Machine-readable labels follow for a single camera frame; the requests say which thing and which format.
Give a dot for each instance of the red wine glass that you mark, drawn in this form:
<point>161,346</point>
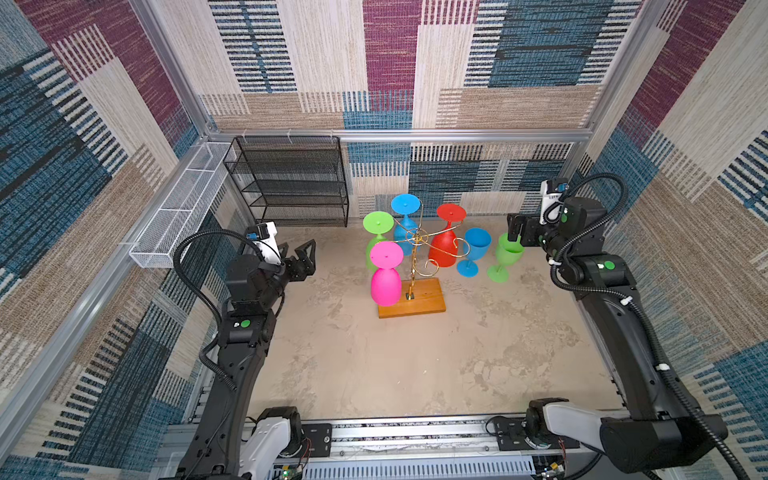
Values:
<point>443,249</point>

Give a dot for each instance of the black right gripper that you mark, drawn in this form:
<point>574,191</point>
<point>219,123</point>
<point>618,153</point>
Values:
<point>529,223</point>

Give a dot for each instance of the wooden rack base with gold wire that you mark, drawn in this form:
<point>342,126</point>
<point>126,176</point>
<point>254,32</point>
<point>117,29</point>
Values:
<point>421,293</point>

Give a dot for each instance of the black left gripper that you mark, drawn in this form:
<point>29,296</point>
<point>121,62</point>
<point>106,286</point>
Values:
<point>304,266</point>

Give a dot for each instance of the pink wine glass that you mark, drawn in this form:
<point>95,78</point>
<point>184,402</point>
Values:
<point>386,284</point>

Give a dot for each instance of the green wine glass back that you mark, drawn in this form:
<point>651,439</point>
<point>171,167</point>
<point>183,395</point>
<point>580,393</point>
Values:
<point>377,223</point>

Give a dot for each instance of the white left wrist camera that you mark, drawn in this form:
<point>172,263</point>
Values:
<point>264,236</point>

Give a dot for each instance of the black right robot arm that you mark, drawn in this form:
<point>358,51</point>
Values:
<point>664,425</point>

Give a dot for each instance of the white wire basket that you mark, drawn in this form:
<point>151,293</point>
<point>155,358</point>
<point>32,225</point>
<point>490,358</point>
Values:
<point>183,208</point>

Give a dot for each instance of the light blue wine glass front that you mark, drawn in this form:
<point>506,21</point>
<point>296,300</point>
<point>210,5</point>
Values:
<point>477,243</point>

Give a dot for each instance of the blue wine glass back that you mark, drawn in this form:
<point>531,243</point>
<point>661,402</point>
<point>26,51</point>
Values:
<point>405,205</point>

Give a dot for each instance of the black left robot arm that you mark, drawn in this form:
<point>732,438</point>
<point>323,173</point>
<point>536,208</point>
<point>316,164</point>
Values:
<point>246,324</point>

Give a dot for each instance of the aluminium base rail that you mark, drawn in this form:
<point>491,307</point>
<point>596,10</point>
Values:
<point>491,446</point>

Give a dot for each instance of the green wine glass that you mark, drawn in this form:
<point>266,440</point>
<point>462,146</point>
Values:
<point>377,223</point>
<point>507,253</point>

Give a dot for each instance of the green wine glass front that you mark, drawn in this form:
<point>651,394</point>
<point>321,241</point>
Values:
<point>507,253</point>

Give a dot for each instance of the black wire shelf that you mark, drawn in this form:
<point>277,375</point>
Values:
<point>291,181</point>

